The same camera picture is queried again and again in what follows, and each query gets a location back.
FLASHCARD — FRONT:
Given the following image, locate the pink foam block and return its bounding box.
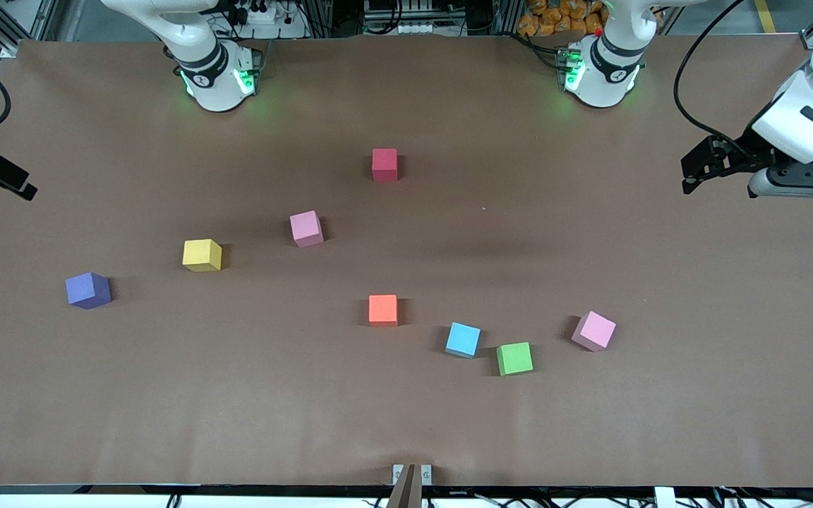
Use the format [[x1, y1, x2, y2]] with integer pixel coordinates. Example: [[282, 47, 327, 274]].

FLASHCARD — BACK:
[[571, 310, 618, 352], [289, 210, 325, 248]]

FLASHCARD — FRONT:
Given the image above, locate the yellow foam block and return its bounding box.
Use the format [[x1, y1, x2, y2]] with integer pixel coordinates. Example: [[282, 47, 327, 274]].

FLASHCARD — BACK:
[[182, 239, 223, 273]]

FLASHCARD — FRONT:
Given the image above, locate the green foam block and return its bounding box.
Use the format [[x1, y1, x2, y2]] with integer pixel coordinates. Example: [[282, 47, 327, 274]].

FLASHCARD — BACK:
[[496, 341, 534, 377]]

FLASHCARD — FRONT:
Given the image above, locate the purple foam block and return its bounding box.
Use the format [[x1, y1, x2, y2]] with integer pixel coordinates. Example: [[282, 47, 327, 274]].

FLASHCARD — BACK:
[[65, 272, 112, 310]]

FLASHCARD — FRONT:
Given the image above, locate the pile of orange toys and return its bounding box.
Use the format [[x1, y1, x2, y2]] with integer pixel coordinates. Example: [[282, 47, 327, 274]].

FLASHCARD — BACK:
[[517, 0, 608, 37]]

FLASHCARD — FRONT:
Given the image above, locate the white power strip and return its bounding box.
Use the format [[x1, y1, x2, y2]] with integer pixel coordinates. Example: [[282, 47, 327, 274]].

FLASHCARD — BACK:
[[227, 0, 287, 25], [364, 20, 442, 36]]

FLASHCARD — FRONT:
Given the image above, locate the light blue foam block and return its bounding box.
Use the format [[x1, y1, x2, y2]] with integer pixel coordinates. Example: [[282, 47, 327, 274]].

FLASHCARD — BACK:
[[445, 322, 482, 359]]

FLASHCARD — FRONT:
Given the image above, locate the red foam block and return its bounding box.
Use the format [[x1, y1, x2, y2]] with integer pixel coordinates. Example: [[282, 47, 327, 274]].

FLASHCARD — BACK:
[[371, 147, 399, 183]]

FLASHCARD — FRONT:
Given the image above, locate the orange foam block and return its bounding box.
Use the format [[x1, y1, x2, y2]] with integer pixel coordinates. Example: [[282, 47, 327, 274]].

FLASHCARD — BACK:
[[368, 294, 399, 327]]

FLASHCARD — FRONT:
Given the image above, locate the metal table edge bracket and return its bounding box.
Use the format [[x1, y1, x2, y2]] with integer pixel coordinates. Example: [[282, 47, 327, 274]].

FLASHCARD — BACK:
[[391, 462, 433, 508]]

